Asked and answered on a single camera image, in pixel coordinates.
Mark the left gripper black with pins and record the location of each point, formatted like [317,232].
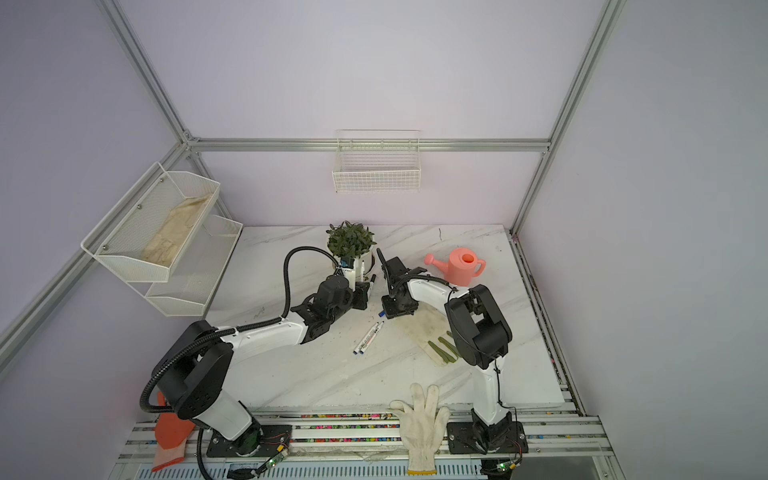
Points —
[360,292]

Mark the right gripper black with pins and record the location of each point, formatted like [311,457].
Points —
[387,307]

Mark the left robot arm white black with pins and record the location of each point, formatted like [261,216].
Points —
[192,375]

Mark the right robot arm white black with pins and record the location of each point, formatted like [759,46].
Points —
[480,332]

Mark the potted green plant white pot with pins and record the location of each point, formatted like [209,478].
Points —
[349,241]

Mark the beige glove green fingers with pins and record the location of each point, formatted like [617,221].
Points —
[429,330]

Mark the pink watering can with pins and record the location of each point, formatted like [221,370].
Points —
[461,268]

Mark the lower white mesh shelf basket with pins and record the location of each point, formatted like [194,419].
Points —
[192,284]

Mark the white mesh shelf basket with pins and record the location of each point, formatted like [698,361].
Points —
[192,284]
[120,237]

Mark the white knit glove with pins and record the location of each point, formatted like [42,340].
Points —
[423,425]

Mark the beige cloth in basket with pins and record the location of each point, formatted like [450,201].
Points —
[166,244]

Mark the upper white mesh shelf basket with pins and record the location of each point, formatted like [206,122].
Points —
[120,237]

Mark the red rubber glove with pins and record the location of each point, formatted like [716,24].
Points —
[171,435]

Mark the white wire wall basket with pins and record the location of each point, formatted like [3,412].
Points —
[372,161]

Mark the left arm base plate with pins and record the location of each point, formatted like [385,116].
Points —
[262,442]

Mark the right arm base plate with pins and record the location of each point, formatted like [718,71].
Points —
[476,438]

